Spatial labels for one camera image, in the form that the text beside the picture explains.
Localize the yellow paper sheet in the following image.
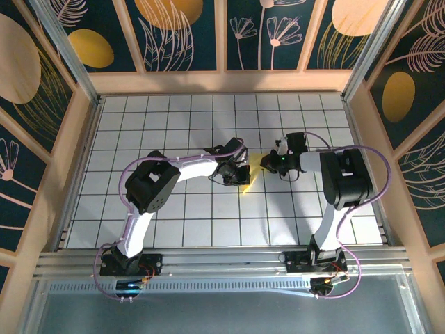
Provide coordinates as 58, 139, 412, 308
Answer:
239, 152, 271, 195

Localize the white grid mat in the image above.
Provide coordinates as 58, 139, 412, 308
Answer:
65, 94, 385, 248

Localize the grey metal tray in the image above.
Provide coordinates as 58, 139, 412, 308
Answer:
20, 264, 427, 334

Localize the black connector board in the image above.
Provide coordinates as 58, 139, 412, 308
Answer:
115, 277, 145, 292

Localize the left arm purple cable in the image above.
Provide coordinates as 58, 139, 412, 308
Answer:
92, 145, 250, 302

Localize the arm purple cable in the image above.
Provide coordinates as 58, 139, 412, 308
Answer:
92, 145, 250, 302
302, 131, 392, 300

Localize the aluminium side rail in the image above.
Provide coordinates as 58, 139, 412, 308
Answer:
51, 95, 104, 251
340, 93, 397, 248

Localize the aluminium frame rail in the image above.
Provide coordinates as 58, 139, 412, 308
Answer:
33, 246, 413, 278

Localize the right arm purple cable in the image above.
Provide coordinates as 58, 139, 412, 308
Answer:
302, 131, 392, 300

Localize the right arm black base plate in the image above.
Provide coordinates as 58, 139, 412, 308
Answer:
284, 250, 348, 274

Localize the slotted grey cable duct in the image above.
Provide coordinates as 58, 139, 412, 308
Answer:
48, 280, 314, 293

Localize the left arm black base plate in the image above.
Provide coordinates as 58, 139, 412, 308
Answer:
99, 253, 163, 278

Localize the aluminium corner post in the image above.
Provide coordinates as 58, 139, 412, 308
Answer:
342, 0, 406, 101
27, 0, 102, 102

